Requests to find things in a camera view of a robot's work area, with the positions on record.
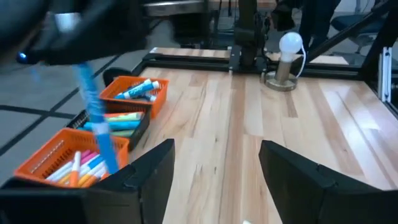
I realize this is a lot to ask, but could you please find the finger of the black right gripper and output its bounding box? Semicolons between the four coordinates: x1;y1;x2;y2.
0;0;48;63
29;0;147;65

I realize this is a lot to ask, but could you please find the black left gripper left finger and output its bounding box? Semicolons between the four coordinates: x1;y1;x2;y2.
82;138;176;224

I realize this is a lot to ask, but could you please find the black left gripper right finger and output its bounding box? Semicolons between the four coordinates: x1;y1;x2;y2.
259;140;398;224

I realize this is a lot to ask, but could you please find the blue cap white marker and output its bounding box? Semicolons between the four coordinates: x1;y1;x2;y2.
88;156;105;170
72;61;121;175

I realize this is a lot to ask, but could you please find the orange cap white marker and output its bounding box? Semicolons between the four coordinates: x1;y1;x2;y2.
76;167;108;189
68;151;83;188

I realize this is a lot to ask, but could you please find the pink cap white marker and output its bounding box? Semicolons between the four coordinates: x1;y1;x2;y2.
51;151;100;183
45;149;94;181

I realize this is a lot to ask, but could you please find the teal highlighter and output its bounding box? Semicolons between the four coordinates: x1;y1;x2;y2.
82;120;141;132

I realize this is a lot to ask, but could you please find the orange highlighter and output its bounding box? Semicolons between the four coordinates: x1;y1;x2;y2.
107;111;142;117

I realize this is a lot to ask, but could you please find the black mesh basket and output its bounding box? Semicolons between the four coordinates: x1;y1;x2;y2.
66;108;152;152

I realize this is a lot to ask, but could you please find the grey metal workbench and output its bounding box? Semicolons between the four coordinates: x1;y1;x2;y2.
141;0;277;49

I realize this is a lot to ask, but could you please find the orange mesh basket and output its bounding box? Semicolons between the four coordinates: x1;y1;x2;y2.
99;75;170;119
14;127;131;189

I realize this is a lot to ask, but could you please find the white globe lamp brass base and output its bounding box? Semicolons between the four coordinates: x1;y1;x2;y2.
263;31;304;93

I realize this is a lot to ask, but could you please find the person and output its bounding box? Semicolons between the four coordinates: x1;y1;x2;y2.
269;0;343;52

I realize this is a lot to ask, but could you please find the blue office chair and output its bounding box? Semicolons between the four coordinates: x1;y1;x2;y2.
331;14;379;47

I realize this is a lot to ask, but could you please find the black cable loop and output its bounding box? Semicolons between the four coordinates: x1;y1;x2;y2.
102;67;133;87

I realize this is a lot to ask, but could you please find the white lamp cable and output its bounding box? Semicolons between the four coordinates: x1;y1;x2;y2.
294;45;308;78

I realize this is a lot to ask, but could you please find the white aluminium bracket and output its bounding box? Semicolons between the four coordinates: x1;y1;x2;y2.
377;46;393;103

